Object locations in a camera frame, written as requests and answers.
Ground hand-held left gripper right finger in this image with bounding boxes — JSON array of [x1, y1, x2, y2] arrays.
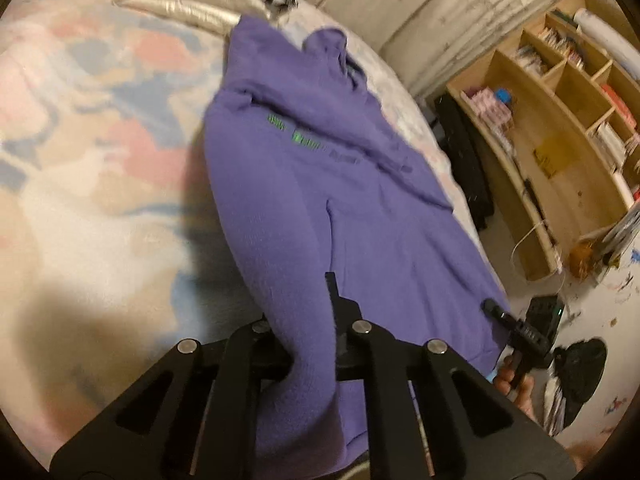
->
[[324, 271, 583, 480]]

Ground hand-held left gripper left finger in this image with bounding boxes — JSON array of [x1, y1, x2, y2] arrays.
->
[[49, 314, 296, 480]]

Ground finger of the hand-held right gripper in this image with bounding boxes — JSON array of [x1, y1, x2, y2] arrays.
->
[[481, 299, 521, 333]]

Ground purple zip hoodie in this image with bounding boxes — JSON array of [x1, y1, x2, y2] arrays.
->
[[202, 14, 512, 466]]

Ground person's right hand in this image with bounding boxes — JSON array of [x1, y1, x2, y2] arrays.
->
[[495, 357, 538, 423]]

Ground black cap on floor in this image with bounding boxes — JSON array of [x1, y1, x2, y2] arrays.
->
[[552, 337, 608, 406]]

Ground stack of papers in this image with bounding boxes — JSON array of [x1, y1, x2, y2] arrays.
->
[[542, 377, 568, 436]]

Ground black speckled cloth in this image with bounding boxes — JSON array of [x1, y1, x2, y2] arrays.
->
[[434, 92, 496, 233]]

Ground yellow paper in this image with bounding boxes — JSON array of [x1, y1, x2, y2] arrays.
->
[[532, 132, 581, 180]]

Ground row of books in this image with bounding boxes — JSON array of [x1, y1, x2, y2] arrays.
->
[[595, 120, 640, 176]]

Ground wooden bookshelf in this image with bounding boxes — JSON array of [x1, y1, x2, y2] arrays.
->
[[445, 0, 640, 283]]

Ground pink drawer boxes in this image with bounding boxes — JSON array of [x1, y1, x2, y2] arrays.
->
[[462, 87, 516, 131]]

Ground pastel patterned bed blanket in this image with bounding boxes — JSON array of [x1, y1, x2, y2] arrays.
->
[[0, 0, 481, 461]]

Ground white paper roll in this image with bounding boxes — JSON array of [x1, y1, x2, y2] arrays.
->
[[572, 7, 640, 53]]

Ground pale patterned curtain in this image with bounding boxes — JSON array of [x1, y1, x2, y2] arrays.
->
[[305, 0, 586, 101]]

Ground silver satin pillow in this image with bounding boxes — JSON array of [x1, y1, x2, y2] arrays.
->
[[115, 0, 301, 36]]

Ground white cable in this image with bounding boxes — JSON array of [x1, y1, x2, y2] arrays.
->
[[510, 220, 566, 276]]

